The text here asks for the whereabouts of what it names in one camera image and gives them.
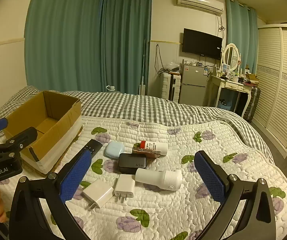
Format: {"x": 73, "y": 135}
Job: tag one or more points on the white cylindrical bottle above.
{"x": 158, "y": 178}

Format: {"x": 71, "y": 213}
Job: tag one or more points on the black remote control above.
{"x": 93, "y": 145}

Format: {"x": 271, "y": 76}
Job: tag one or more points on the clear plastic bag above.
{"x": 172, "y": 67}

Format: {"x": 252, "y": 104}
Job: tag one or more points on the white louvered wardrobe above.
{"x": 281, "y": 80}

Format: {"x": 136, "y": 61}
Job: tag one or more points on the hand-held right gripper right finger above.
{"x": 208, "y": 175}

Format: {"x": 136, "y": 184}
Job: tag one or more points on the white charger plug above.
{"x": 124, "y": 185}
{"x": 97, "y": 195}

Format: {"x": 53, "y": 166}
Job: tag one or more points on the narrow green curtain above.
{"x": 242, "y": 35}

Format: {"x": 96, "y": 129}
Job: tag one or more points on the dark checkered suitcase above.
{"x": 252, "y": 103}

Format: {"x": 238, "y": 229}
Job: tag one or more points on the blue basket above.
{"x": 226, "y": 105}

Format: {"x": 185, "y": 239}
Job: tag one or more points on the brown case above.
{"x": 147, "y": 153}

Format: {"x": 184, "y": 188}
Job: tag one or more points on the black bottle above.
{"x": 133, "y": 163}

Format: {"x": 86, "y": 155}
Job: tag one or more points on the white ribbed suitcase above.
{"x": 168, "y": 86}

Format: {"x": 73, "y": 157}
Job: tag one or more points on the white floral quilt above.
{"x": 173, "y": 205}

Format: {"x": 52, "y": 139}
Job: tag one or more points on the white tube with red cap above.
{"x": 156, "y": 147}

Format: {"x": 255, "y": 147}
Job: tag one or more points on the black wall television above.
{"x": 201, "y": 43}

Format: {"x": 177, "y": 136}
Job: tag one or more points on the light blue earbud case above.
{"x": 114, "y": 149}

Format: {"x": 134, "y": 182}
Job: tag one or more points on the wide green curtain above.
{"x": 63, "y": 37}

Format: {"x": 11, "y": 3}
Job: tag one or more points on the cardboard box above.
{"x": 58, "y": 135}

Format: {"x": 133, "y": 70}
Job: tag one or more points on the white mop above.
{"x": 143, "y": 80}

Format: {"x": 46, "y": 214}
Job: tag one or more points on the small brown box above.
{"x": 251, "y": 78}

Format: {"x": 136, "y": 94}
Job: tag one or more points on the grey small fridge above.
{"x": 193, "y": 85}

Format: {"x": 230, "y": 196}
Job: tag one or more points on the oval white vanity mirror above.
{"x": 231, "y": 56}

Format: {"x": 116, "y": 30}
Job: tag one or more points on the white dressing table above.
{"x": 229, "y": 86}

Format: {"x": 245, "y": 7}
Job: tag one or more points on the white air conditioner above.
{"x": 199, "y": 2}

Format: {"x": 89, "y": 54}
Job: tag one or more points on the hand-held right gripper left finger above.
{"x": 76, "y": 175}

